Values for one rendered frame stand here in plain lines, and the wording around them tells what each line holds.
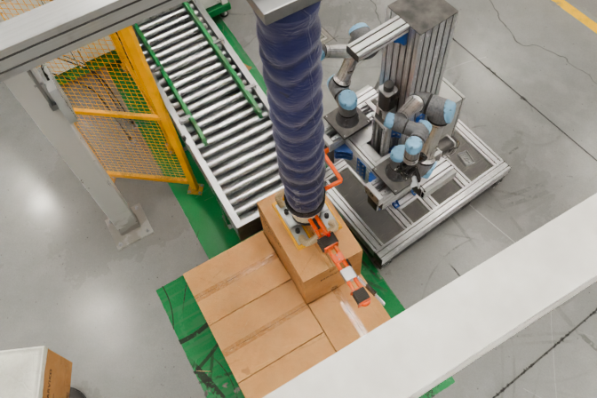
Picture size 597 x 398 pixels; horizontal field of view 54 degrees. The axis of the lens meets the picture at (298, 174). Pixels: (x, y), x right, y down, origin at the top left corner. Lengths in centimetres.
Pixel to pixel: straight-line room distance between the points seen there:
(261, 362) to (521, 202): 239
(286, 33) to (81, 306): 320
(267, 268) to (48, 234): 196
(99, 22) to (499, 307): 128
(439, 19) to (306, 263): 153
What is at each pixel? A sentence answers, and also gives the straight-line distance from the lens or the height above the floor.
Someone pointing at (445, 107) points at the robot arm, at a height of 166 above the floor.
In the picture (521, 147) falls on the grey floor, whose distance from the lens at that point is 516.
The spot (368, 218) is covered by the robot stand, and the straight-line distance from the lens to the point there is 439.
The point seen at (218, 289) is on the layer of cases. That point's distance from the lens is 389.
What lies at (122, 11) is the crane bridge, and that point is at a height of 301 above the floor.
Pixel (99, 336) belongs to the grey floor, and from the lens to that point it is 461.
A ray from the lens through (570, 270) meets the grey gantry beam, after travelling 96.
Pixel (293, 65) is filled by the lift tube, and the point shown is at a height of 252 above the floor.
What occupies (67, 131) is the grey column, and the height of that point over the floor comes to 138.
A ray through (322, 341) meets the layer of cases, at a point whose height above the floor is 54.
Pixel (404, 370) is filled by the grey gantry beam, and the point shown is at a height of 332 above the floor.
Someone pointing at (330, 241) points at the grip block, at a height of 120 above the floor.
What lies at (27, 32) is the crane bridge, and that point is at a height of 305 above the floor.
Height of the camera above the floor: 416
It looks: 60 degrees down
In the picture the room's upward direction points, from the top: 6 degrees counter-clockwise
